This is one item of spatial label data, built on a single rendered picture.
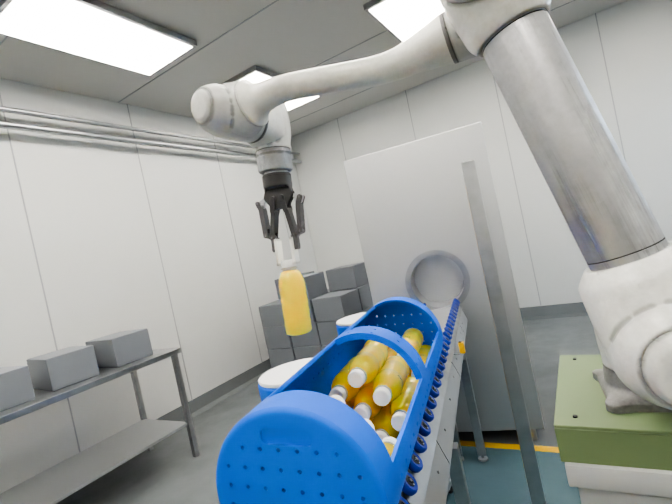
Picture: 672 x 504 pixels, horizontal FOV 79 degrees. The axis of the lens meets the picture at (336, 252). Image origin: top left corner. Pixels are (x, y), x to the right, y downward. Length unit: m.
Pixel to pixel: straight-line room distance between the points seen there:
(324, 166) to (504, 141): 2.71
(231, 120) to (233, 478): 0.67
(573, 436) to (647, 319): 0.30
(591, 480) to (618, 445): 0.08
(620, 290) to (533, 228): 5.07
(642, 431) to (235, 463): 0.64
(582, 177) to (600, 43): 5.29
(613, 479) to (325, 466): 0.48
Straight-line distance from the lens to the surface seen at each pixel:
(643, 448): 0.87
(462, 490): 1.80
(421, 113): 6.10
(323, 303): 4.44
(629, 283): 0.65
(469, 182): 1.93
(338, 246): 6.59
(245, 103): 0.92
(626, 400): 0.91
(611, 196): 0.67
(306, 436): 0.65
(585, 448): 0.87
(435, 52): 0.92
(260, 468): 0.71
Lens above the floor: 1.45
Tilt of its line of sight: 1 degrees down
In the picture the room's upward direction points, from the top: 12 degrees counter-clockwise
